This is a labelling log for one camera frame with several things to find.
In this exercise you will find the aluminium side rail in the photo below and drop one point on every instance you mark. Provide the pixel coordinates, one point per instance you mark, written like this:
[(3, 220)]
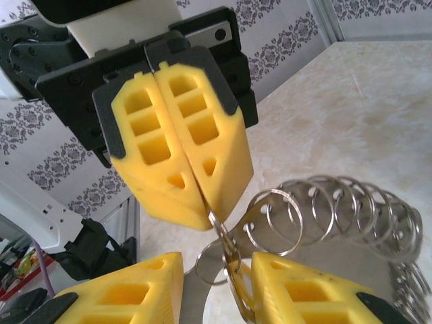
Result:
[(131, 229)]

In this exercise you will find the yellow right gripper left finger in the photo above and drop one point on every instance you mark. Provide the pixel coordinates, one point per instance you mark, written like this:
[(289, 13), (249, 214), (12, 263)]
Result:
[(135, 303)]

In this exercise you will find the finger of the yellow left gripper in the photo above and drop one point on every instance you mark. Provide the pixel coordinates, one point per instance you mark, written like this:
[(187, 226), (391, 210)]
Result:
[(229, 152), (148, 189)]

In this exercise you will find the aluminium frame post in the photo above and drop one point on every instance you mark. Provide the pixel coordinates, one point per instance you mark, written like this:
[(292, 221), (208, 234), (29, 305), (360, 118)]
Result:
[(329, 20)]

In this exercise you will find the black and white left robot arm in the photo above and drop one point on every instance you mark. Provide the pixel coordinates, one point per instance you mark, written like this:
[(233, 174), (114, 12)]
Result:
[(91, 249)]

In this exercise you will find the metal band with key rings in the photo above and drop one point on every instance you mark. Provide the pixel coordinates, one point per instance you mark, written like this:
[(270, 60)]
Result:
[(194, 300)]

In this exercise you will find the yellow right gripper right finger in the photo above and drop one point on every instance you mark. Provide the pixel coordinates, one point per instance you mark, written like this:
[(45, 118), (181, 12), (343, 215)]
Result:
[(303, 297)]

